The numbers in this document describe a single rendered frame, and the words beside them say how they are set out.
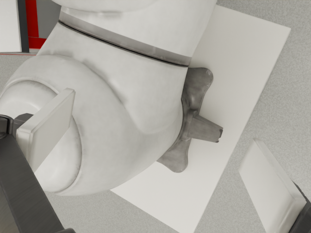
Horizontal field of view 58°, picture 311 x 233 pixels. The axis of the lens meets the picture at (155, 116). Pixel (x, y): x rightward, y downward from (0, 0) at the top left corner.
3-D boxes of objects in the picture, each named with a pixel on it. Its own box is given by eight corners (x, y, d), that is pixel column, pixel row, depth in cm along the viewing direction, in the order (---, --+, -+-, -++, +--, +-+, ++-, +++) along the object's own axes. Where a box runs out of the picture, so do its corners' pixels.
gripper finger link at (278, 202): (294, 198, 14) (308, 201, 14) (252, 136, 20) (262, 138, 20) (269, 242, 15) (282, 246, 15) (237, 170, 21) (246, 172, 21)
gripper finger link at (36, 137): (26, 185, 14) (10, 181, 14) (70, 127, 20) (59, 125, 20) (32, 132, 13) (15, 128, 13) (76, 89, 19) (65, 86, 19)
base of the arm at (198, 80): (206, 182, 47) (198, 195, 42) (98, 137, 55) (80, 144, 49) (240, 77, 43) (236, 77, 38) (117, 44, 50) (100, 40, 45)
